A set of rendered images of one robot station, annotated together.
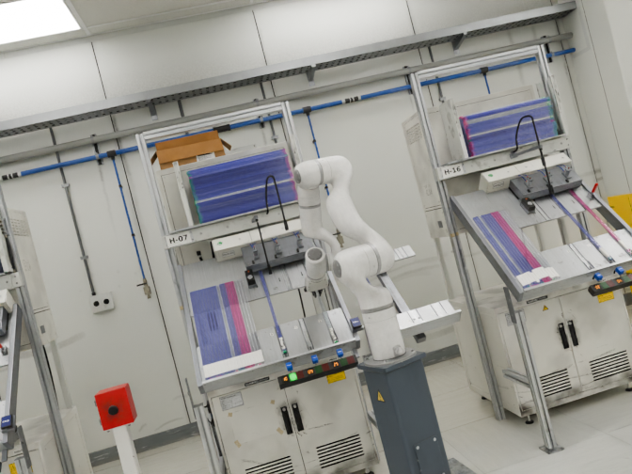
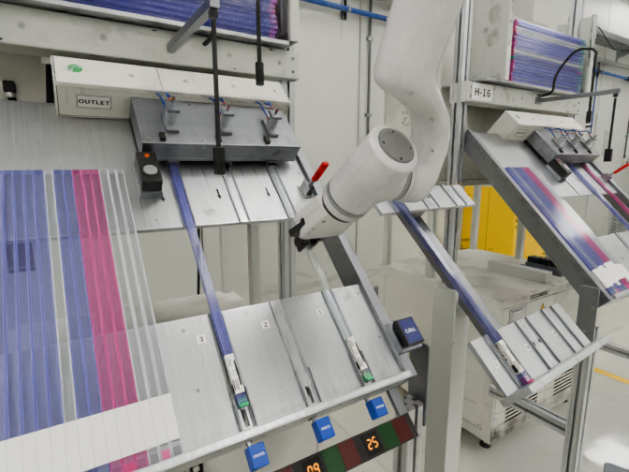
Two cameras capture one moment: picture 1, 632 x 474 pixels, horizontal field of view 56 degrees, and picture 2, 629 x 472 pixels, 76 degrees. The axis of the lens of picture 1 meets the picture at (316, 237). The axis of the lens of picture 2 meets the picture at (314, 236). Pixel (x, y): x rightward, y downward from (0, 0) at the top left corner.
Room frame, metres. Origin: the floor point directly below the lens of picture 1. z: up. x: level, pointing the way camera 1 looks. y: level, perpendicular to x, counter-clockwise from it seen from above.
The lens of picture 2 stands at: (1.99, 0.36, 1.10)
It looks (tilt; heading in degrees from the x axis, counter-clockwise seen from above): 10 degrees down; 337
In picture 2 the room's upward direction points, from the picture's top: straight up
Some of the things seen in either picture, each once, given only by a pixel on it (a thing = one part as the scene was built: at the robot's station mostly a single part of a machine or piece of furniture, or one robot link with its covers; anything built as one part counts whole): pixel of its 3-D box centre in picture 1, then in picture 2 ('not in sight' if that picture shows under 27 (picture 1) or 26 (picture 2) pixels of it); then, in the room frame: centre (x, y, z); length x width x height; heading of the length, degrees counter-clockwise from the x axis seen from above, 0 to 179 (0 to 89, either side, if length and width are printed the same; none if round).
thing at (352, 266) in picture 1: (361, 278); not in sight; (2.13, -0.12, 1.00); 0.19 x 0.12 x 0.24; 115
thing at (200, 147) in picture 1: (209, 145); not in sight; (3.28, 0.44, 1.82); 0.68 x 0.30 x 0.20; 99
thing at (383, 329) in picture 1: (384, 333); not in sight; (2.15, -0.15, 0.79); 0.19 x 0.19 x 0.18
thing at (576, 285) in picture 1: (544, 283); (524, 271); (3.15, -1.11, 0.65); 1.01 x 0.73 x 1.29; 9
